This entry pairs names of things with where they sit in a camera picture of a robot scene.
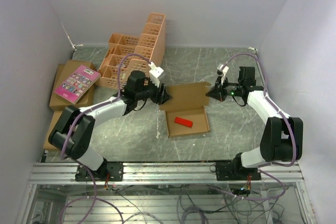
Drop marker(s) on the pink book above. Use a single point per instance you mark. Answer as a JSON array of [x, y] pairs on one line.
[[75, 82]]

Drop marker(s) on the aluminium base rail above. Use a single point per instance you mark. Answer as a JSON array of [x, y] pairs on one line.
[[152, 173]]

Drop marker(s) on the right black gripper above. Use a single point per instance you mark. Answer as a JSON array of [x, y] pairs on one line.
[[218, 91]]

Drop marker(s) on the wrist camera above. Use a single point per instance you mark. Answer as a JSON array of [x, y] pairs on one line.
[[222, 71], [156, 74]]

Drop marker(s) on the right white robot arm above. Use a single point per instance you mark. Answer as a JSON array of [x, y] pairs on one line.
[[282, 139]]

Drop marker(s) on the red small object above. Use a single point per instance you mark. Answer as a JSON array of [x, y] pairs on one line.
[[183, 122]]

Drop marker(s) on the brown cardboard box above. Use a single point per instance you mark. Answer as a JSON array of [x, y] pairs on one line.
[[189, 102]]

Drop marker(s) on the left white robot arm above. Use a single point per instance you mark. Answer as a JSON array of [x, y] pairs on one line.
[[72, 132]]

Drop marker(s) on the large closed cardboard box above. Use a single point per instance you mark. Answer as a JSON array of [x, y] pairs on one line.
[[57, 103]]

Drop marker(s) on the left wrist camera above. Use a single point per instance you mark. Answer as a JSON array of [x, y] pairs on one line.
[[156, 74]]

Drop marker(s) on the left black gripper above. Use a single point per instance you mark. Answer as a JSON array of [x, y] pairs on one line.
[[160, 95]]

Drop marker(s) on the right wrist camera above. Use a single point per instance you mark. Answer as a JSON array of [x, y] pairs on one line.
[[222, 71]]

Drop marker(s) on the orange plastic organizer rack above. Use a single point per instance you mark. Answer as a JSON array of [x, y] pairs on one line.
[[125, 51]]

